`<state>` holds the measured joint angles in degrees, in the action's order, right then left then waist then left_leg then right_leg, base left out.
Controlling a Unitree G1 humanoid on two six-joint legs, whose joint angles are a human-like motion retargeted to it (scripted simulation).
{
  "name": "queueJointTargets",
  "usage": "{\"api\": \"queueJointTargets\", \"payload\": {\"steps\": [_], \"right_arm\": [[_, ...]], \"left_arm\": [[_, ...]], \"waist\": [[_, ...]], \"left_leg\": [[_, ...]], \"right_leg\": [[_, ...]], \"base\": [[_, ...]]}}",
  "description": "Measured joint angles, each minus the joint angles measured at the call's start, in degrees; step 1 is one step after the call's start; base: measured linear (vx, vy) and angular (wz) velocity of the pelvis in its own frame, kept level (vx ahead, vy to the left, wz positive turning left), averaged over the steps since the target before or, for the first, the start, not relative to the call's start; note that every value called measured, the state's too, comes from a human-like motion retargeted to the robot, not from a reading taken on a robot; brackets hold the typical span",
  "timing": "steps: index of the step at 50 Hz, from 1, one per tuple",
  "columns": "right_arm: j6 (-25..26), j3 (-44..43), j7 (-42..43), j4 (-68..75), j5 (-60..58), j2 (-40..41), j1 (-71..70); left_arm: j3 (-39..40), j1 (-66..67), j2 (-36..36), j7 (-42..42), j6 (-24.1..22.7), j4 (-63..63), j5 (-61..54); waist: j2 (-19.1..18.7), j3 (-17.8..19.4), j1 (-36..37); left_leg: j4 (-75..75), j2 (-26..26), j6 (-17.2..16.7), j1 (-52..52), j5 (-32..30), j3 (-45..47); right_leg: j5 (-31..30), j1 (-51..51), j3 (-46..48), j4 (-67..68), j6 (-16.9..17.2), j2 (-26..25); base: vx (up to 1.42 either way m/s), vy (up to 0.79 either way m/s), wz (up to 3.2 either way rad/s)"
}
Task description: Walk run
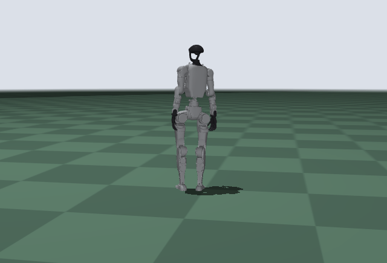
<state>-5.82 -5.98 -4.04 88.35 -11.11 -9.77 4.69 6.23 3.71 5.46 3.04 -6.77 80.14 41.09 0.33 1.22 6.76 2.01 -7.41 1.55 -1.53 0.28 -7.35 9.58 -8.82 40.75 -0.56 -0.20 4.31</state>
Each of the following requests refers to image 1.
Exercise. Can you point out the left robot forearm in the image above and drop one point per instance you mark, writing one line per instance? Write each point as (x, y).
(177, 99)

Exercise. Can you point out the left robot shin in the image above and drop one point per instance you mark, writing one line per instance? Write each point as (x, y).
(181, 165)

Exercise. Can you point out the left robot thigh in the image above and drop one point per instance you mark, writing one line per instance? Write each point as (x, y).
(180, 119)

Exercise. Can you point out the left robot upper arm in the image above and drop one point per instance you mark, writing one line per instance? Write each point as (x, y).
(181, 71)

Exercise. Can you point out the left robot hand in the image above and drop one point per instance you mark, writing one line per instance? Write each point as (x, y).
(174, 114)

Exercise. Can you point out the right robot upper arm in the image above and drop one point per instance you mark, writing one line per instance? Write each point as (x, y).
(210, 83)

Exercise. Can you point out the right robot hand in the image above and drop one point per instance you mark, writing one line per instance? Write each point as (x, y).
(212, 122)

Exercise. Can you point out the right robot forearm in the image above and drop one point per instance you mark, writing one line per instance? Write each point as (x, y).
(212, 104)

